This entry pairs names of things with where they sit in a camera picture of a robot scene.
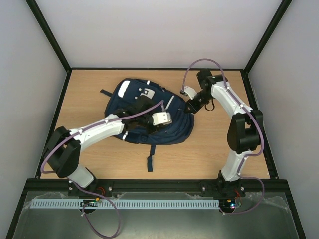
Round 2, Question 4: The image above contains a navy blue student backpack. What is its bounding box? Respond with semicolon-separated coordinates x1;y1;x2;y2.
100;78;194;172

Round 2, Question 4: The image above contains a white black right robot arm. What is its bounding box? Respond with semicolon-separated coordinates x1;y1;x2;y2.
180;69;264;195

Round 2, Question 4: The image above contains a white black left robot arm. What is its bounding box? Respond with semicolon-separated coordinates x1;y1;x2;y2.
40;96;163;188

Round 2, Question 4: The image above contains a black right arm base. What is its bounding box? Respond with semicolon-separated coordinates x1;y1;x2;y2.
200;170;246;214

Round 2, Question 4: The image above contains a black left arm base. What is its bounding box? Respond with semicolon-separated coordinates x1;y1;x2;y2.
68;176;119;214

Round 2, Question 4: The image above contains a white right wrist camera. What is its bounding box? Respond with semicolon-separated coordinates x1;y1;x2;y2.
180;85;197;100

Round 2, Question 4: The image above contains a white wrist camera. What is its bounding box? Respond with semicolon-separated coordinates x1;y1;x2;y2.
152;112;172;126
180;85;197;100

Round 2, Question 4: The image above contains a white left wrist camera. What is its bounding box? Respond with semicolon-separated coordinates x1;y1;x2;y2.
152;112;172;126

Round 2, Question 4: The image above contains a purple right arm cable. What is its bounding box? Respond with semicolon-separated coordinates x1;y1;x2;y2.
179;58;265;216

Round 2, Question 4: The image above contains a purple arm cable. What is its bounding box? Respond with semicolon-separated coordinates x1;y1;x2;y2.
40;100;166;239
179;58;265;216

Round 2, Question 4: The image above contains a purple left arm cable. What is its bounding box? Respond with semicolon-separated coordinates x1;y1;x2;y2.
40;100;166;239

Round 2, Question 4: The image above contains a black right corner post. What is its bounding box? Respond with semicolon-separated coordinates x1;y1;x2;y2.
244;0;294;73

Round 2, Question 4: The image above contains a black corner post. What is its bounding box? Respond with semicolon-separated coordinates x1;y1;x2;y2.
24;0;72;73
244;0;294;73

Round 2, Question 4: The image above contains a black aluminium frame rail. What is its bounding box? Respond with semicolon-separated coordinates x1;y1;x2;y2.
24;178;290;196

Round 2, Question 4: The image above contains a light blue slotted cable duct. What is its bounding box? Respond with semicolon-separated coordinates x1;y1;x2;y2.
30;199;219;210

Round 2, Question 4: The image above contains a black left corner post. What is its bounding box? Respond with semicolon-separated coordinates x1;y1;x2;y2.
24;0;72;73

